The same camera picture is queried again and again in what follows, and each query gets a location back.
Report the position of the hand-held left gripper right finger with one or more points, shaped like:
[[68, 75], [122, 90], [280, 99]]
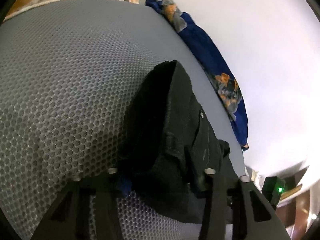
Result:
[[212, 187]]

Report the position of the grey mesh mat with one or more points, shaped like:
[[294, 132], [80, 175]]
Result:
[[62, 80]]

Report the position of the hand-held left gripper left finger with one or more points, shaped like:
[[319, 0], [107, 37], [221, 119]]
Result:
[[125, 183]]

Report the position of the black pants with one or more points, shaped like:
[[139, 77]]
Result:
[[170, 130]]

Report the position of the blue floral blanket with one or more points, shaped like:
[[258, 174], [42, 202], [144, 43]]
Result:
[[200, 45]]

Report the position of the brown wooden furniture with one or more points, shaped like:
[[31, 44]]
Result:
[[300, 212]]

